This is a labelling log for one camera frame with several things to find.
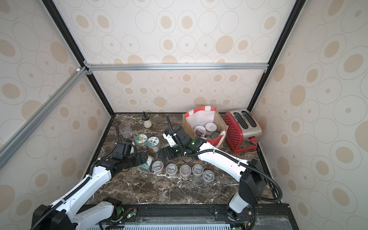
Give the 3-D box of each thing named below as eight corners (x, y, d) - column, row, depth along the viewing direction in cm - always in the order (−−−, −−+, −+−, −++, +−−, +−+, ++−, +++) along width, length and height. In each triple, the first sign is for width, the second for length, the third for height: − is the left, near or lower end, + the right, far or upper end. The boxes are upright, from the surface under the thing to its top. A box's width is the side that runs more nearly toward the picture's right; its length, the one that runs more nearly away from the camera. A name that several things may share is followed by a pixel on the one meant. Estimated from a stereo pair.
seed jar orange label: (166, 177, 88) (165, 173, 83) (167, 167, 92) (166, 163, 87) (177, 177, 88) (176, 173, 83) (177, 167, 92) (177, 163, 87)
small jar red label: (153, 173, 89) (151, 169, 84) (154, 165, 93) (152, 160, 88) (163, 173, 89) (162, 169, 84) (164, 165, 93) (163, 160, 88)
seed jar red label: (192, 178, 87) (192, 174, 82) (191, 168, 91) (192, 164, 87) (203, 178, 87) (203, 174, 82) (202, 168, 91) (203, 164, 87)
